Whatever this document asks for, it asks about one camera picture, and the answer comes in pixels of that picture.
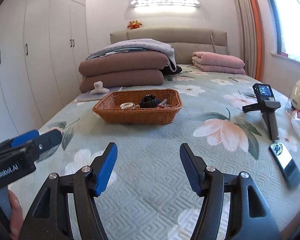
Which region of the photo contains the cream spiral hair tie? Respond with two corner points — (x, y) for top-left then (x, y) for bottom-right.
(120, 101), (136, 110)

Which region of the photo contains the black wrist watch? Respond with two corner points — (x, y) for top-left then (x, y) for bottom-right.
(139, 94), (160, 108)

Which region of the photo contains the light blue hair clip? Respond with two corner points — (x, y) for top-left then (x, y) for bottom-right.
(159, 99), (167, 106)

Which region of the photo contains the person's left hand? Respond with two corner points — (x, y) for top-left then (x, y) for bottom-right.
(8, 190), (24, 240)

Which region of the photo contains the black smartphone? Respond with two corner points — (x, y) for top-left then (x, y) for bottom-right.
(269, 142), (300, 190)

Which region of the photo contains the brown wicker basket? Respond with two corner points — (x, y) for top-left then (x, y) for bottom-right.
(93, 89), (182, 125)

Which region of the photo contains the white wardrobe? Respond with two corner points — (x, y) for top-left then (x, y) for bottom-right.
(0, 0), (88, 142)

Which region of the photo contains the folded brown quilt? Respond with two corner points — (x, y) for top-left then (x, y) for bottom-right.
(78, 51), (170, 93)

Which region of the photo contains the folded grey blanket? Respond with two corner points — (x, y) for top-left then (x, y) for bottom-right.
(86, 38), (177, 66)

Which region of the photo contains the black garment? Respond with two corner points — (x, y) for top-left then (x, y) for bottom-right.
(160, 66), (182, 76)

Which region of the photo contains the orange plush toy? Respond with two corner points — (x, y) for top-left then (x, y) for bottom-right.
(127, 20), (142, 29)

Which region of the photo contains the folded pink quilt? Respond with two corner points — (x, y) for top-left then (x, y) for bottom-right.
(192, 51), (245, 74)

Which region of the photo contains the beige bed headboard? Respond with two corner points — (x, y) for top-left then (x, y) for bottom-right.
(110, 27), (229, 64)

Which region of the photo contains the beige and orange curtain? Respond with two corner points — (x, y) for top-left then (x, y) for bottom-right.
(234, 0), (264, 81)

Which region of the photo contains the window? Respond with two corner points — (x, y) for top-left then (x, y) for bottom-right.
(268, 0), (300, 63)

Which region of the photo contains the camera on grey tripod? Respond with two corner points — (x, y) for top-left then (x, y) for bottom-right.
(242, 83), (281, 142)

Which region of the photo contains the wall light fixture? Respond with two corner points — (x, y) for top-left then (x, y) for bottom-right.
(129, 0), (201, 8)

